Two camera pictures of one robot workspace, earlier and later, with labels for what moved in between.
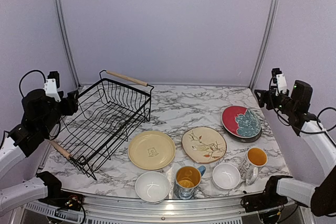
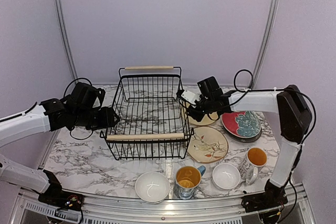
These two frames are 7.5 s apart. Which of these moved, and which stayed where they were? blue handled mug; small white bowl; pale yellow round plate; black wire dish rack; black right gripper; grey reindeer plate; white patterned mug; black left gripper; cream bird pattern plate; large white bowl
Moved: black wire dish rack; pale yellow round plate; black left gripper; black right gripper
Stayed: grey reindeer plate; large white bowl; cream bird pattern plate; small white bowl; blue handled mug; white patterned mug
